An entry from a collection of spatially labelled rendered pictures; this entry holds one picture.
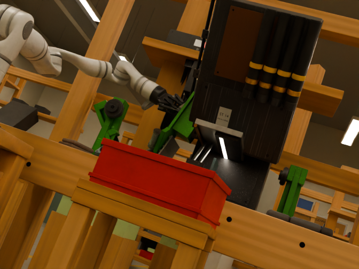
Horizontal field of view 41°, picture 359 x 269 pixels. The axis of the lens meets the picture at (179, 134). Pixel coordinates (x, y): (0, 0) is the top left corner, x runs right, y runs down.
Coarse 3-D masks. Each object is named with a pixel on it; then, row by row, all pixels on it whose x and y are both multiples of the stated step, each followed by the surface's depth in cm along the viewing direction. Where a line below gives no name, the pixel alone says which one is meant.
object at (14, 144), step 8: (0, 128) 123; (0, 136) 124; (8, 136) 128; (0, 144) 126; (8, 144) 130; (16, 144) 134; (24, 144) 138; (16, 152) 136; (24, 152) 140; (32, 152) 145
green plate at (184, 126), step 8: (192, 96) 177; (184, 104) 177; (184, 112) 178; (176, 120) 176; (184, 120) 177; (176, 128) 176; (184, 128) 176; (192, 128) 175; (168, 136) 179; (184, 136) 175
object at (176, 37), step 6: (174, 30) 220; (168, 36) 220; (174, 36) 219; (180, 36) 219; (186, 36) 218; (198, 36) 218; (168, 42) 219; (174, 42) 219; (180, 42) 218; (186, 42) 218
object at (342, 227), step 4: (296, 212) 1127; (296, 216) 1125; (300, 216) 1123; (304, 216) 1121; (308, 216) 1120; (316, 216) 1116; (320, 216) 1115; (308, 220) 1117; (316, 220) 1114; (320, 220) 1112; (324, 220) 1110; (320, 224) 1110; (336, 224) 1103; (340, 224) 1101; (344, 224) 1100; (340, 228) 1099; (344, 228) 1097; (340, 232) 1096; (344, 232) 1095
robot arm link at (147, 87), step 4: (148, 80) 194; (144, 84) 192; (148, 84) 192; (152, 84) 192; (156, 84) 193; (144, 88) 192; (148, 88) 191; (152, 88) 191; (140, 92) 194; (144, 92) 192; (148, 92) 191; (144, 96) 193; (148, 96) 192; (148, 100) 195; (144, 104) 195; (148, 104) 195; (152, 104) 199; (144, 108) 195; (148, 108) 198
